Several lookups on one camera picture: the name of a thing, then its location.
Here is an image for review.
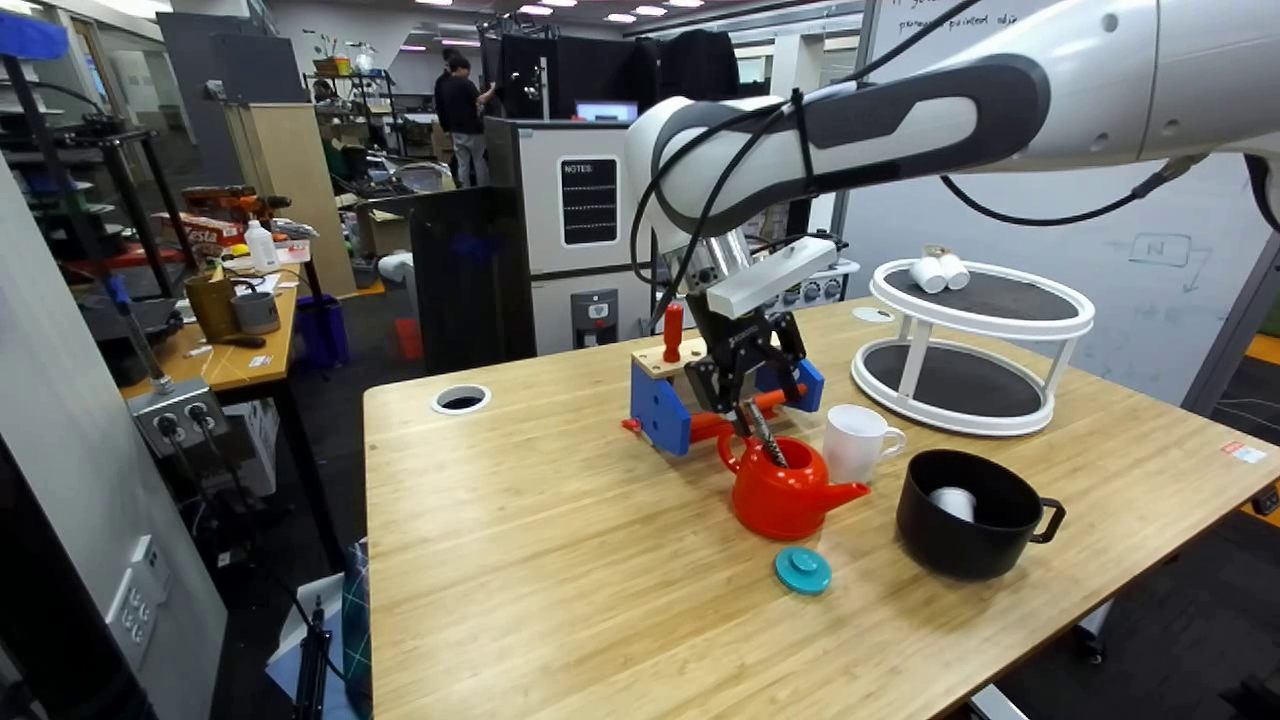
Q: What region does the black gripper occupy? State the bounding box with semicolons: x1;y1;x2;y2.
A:
682;305;812;421

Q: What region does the metal spoon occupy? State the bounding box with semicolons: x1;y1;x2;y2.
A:
743;400;792;472

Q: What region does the red toy teapot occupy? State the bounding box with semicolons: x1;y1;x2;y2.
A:
712;421;872;545

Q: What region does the white mug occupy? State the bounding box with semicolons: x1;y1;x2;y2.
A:
818;400;906;488

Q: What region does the white two-tier round stand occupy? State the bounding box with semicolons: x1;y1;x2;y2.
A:
847;252;1099;440

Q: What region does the blue wooden peg bench toy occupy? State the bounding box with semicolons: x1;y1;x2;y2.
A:
621;322;829;460

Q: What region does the toy kitchen sink counter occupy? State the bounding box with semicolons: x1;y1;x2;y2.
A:
785;252;863;316

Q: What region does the teal round lid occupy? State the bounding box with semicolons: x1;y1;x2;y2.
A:
770;545;835;599

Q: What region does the white toy kitchen oven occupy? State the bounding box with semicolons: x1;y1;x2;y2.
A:
512;121;660;355

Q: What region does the small lit laptop screen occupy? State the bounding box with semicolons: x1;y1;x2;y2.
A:
571;95;638;130

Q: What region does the person in dark clothes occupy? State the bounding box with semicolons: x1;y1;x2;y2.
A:
432;50;497;193

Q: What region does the blue waste bin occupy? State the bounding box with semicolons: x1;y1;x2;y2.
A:
291;292;353;375

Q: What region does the cluttered wooden side table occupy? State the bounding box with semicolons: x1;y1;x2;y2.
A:
114;273;303;405

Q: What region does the large grey leaning board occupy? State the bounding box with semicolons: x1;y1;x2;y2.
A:
0;158;233;720

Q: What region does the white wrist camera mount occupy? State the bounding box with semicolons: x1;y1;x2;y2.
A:
700;235;839;322

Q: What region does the black bowl with handle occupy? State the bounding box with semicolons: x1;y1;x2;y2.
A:
892;448;1067;586

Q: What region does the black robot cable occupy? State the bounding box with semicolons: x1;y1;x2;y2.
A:
623;0;1280;331

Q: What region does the round table cable grommet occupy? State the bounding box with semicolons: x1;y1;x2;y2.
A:
427;381;493;421

